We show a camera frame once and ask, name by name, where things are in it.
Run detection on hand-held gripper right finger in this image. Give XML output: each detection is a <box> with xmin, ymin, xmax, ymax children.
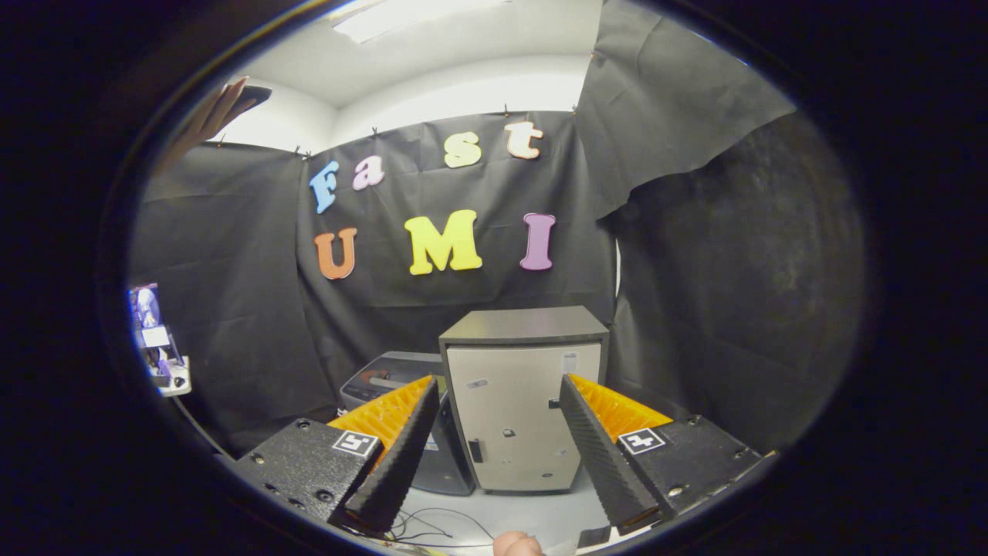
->
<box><xmin>559</xmin><ymin>374</ymin><xmax>765</xmax><ymax>535</ymax></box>

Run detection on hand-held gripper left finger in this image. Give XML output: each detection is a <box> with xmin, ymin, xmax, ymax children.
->
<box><xmin>234</xmin><ymin>374</ymin><xmax>441</xmax><ymax>535</ymax></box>

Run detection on dark grey washing machine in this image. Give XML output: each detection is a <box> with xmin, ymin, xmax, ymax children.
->
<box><xmin>338</xmin><ymin>351</ymin><xmax>476</xmax><ymax>497</ymax></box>

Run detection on dark washing machine lid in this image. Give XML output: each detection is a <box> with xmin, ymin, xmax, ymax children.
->
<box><xmin>341</xmin><ymin>351</ymin><xmax>447</xmax><ymax>412</ymax></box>

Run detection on beige metal cabinet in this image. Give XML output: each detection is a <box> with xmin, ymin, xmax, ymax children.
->
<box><xmin>438</xmin><ymin>307</ymin><xmax>611</xmax><ymax>495</ymax></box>

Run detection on black backdrop cloth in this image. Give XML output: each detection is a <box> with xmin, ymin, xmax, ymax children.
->
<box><xmin>127</xmin><ymin>0</ymin><xmax>865</xmax><ymax>456</ymax></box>

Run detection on black phone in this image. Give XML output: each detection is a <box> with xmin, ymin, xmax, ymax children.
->
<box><xmin>224</xmin><ymin>85</ymin><xmax>272</xmax><ymax>117</ymax></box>

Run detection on thin black floor cables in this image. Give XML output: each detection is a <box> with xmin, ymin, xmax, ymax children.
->
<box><xmin>384</xmin><ymin>506</ymin><xmax>496</xmax><ymax>554</ymax></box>

